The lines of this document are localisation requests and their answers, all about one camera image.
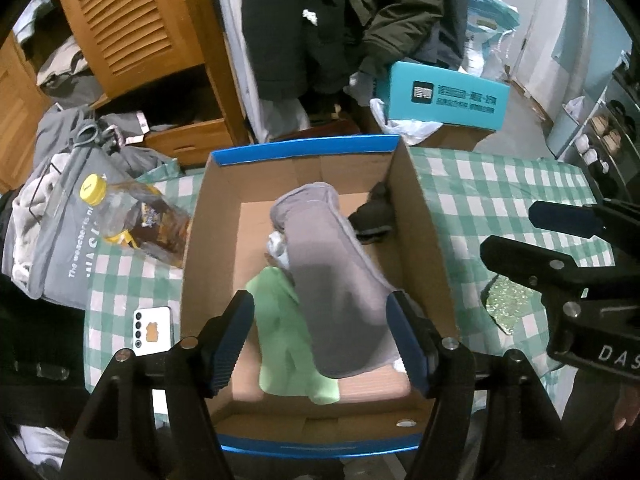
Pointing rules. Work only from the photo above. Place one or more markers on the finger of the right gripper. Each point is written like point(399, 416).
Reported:
point(615, 221)
point(540, 268)

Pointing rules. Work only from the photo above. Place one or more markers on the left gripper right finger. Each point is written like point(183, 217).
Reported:
point(419, 345)

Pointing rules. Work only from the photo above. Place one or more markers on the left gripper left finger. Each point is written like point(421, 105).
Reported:
point(221, 341)

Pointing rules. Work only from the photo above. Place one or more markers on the green scouring pad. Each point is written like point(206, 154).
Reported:
point(506, 302)

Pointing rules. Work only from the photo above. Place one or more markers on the light green cloth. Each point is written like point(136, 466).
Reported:
point(287, 362)

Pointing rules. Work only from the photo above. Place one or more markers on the grey fleece towel roll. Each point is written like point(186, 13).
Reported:
point(341, 292)

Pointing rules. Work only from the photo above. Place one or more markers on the white patterned cloth bundle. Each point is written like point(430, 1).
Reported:
point(277, 251)

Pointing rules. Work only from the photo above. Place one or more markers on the black sock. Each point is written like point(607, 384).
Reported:
point(375, 219)

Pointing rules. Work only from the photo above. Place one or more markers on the person's hand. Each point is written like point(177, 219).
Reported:
point(627, 408)

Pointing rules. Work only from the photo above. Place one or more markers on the white smartphone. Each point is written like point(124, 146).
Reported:
point(152, 330)

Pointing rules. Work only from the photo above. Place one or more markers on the blue-rimmed cardboard box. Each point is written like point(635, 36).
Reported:
point(379, 412)

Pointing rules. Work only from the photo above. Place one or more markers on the shoe rack with shoes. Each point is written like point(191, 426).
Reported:
point(606, 145)

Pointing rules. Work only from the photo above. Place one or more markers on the green checkered tablecloth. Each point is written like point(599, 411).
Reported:
point(472, 195)

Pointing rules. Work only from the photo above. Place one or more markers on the light blue waste bin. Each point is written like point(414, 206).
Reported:
point(565, 125)

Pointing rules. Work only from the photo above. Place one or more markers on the plastic bottle yellow cap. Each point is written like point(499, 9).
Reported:
point(137, 215)

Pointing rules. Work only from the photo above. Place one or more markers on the white plastic bag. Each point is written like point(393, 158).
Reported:
point(411, 130)

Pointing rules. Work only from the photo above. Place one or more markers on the teal shoe box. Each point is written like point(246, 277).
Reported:
point(433, 94)

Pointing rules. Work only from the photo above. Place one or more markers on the blue white shopping bag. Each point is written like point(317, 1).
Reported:
point(489, 30)

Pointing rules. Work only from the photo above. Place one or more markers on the black hanging jacket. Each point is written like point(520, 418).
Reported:
point(301, 46)

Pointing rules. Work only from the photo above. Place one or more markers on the wooden louvered cabinet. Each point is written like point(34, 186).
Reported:
point(178, 46)

